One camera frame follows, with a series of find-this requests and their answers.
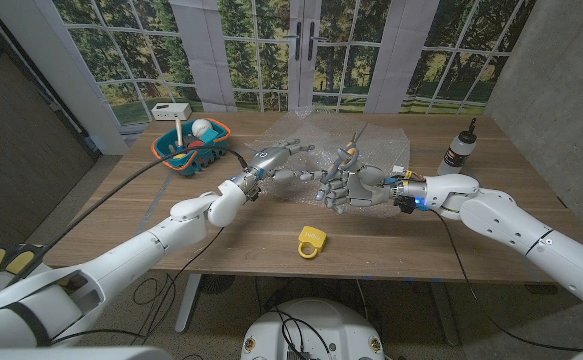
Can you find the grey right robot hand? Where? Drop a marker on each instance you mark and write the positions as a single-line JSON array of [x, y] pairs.
[[366, 187]]

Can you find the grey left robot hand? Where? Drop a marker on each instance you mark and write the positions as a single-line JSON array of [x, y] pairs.
[[271, 159]]

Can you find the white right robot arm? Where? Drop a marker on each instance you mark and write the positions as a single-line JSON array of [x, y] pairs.
[[511, 220]]

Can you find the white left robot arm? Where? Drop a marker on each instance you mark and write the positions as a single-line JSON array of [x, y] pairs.
[[121, 260]]

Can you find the clear bubble wrap sheet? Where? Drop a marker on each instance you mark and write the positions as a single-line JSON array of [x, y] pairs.
[[386, 142]]

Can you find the clear dispenser bottle black cap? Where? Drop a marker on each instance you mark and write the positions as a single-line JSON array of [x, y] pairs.
[[456, 152]]

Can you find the teal basket orange rim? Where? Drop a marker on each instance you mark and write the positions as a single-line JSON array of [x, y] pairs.
[[163, 149]]

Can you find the grey tape strip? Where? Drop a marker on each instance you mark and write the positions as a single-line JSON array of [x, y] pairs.
[[153, 202]]

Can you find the teal block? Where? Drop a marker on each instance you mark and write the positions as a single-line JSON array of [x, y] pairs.
[[208, 136]]

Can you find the yellow padlock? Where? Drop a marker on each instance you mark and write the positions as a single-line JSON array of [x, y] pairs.
[[313, 236]]

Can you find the red round toy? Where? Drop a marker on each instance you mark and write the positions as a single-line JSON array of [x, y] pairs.
[[196, 144]]

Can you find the white baseball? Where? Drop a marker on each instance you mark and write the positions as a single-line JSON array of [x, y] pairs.
[[201, 128]]

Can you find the white power box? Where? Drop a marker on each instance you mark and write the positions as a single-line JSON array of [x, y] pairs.
[[171, 111]]

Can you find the black ribbed round object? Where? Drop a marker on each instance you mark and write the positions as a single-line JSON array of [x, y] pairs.
[[218, 283]]

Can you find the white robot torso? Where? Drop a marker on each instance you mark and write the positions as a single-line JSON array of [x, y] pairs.
[[331, 320]]

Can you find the printed forest window backdrop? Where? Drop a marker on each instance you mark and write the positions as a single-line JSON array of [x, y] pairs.
[[371, 50]]

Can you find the grey table leg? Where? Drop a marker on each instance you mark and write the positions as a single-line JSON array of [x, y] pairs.
[[443, 315]]

